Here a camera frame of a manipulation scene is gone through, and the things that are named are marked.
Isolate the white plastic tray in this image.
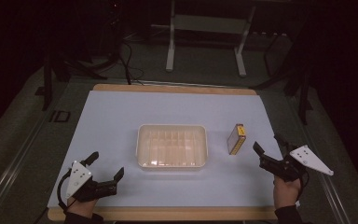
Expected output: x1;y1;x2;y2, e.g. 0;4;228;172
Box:
135;123;209;171

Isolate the black floor socket box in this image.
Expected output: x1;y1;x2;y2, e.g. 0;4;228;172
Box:
48;109;72;123

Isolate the black tripod stand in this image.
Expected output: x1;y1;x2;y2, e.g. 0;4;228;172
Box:
34;43;109;112

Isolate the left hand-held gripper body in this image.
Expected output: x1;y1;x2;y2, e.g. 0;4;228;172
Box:
64;160;119;203

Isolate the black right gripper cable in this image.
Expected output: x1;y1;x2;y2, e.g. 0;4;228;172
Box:
296;169;310;201

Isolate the black metal stand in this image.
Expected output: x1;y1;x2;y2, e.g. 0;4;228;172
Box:
251;31;314;126

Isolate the white metal stand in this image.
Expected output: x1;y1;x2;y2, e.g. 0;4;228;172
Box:
150;0;257;78

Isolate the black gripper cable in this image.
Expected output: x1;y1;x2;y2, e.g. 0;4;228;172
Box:
296;169;310;201
57;171;73;215

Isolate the small yellow box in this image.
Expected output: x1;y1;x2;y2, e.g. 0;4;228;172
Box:
226;123;247;156

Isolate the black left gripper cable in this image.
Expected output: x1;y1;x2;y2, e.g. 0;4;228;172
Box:
57;171;73;215

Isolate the black floor cable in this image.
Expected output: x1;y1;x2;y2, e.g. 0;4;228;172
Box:
117;40;145;86

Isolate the person's right hand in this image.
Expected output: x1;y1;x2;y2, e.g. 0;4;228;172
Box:
272;176;303;210

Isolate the person's left hand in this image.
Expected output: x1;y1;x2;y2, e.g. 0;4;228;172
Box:
66;196;99;219

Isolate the pale blue table sheet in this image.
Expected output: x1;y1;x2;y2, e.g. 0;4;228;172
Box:
47;90;284;209

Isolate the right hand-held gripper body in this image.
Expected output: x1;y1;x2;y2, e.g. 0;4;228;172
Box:
259;144;335;183

